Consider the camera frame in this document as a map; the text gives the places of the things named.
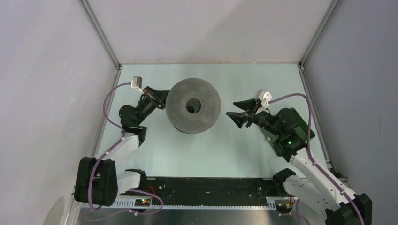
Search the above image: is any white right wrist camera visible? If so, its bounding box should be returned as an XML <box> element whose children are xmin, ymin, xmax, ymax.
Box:
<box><xmin>253</xmin><ymin>89</ymin><xmax>272</xmax><ymax>115</ymax></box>

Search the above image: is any white slotted cable duct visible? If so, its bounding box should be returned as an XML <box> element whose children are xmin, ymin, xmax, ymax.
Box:
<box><xmin>102</xmin><ymin>198</ymin><xmax>276</xmax><ymax>210</ymax></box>

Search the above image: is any aluminium frame post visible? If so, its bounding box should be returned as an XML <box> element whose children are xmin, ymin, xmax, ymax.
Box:
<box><xmin>77</xmin><ymin>0</ymin><xmax>122</xmax><ymax>70</ymax></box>
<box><xmin>298</xmin><ymin>0</ymin><xmax>341</xmax><ymax>70</ymax></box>

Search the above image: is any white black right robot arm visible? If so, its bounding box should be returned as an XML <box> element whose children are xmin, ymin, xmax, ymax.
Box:
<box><xmin>226</xmin><ymin>98</ymin><xmax>372</xmax><ymax>225</ymax></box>

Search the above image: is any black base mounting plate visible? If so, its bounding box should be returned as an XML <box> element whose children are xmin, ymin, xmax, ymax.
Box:
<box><xmin>138</xmin><ymin>177</ymin><xmax>289</xmax><ymax>205</ymax></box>

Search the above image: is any right aluminium frame post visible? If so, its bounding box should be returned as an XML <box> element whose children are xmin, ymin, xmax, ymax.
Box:
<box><xmin>298</xmin><ymin>0</ymin><xmax>341</xmax><ymax>70</ymax></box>

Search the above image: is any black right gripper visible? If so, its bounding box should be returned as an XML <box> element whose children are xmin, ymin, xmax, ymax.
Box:
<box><xmin>226</xmin><ymin>97</ymin><xmax>283</xmax><ymax>138</ymax></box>

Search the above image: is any dark grey spool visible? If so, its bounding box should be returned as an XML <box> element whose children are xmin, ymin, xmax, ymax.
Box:
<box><xmin>165</xmin><ymin>78</ymin><xmax>221</xmax><ymax>128</ymax></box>
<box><xmin>173</xmin><ymin>125</ymin><xmax>210</xmax><ymax>134</ymax></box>

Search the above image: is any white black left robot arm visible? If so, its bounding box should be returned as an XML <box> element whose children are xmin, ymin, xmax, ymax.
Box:
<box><xmin>74</xmin><ymin>86</ymin><xmax>168</xmax><ymax>210</ymax></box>

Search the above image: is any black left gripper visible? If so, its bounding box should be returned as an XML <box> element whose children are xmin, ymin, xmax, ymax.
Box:
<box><xmin>136</xmin><ymin>86</ymin><xmax>179</xmax><ymax>126</ymax></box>

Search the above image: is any left aluminium frame post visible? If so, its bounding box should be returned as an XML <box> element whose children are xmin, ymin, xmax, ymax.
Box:
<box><xmin>77</xmin><ymin>0</ymin><xmax>122</xmax><ymax>70</ymax></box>

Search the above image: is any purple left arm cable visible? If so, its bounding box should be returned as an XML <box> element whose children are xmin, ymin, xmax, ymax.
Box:
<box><xmin>87</xmin><ymin>82</ymin><xmax>164</xmax><ymax>216</ymax></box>

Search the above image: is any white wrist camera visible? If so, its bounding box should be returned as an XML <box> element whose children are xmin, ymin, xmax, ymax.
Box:
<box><xmin>130</xmin><ymin>76</ymin><xmax>144</xmax><ymax>93</ymax></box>
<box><xmin>253</xmin><ymin>89</ymin><xmax>272</xmax><ymax>115</ymax></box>

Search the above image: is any green tray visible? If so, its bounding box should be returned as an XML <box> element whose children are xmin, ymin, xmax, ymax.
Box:
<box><xmin>259</xmin><ymin>108</ymin><xmax>315</xmax><ymax>161</ymax></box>

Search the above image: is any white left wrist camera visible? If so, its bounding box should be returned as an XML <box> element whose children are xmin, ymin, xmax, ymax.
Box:
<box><xmin>130</xmin><ymin>76</ymin><xmax>144</xmax><ymax>93</ymax></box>

